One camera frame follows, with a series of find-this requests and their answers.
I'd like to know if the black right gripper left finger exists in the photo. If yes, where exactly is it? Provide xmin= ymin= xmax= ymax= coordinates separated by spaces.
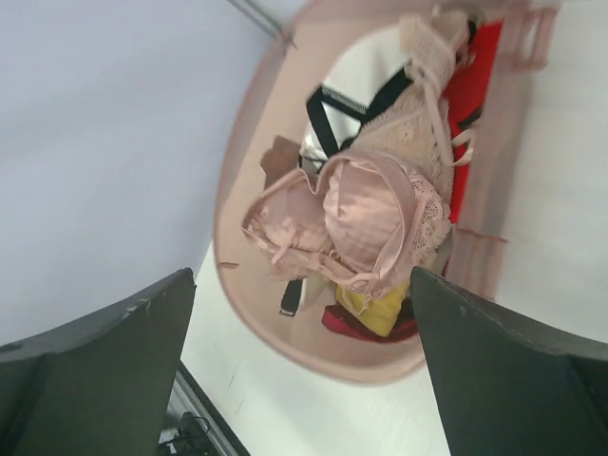
xmin=1 ymin=269 xmax=195 ymax=456

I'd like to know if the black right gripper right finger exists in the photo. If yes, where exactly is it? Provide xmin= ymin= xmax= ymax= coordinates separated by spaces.
xmin=410 ymin=268 xmax=607 ymax=456

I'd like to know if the pink bra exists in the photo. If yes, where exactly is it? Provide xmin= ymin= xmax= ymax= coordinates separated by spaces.
xmin=241 ymin=148 xmax=451 ymax=298

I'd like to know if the yellow bra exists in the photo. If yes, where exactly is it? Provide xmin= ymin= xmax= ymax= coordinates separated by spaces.
xmin=334 ymin=281 xmax=409 ymax=337

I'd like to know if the red bra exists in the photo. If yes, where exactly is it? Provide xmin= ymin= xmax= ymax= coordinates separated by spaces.
xmin=443 ymin=21 xmax=503 ymax=223

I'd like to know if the white bra black trim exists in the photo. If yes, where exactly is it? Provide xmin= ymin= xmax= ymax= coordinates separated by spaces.
xmin=300 ymin=28 xmax=411 ymax=171

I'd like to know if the pink translucent plastic basket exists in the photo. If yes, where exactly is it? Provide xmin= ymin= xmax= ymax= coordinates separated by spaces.
xmin=211 ymin=0 xmax=560 ymax=387

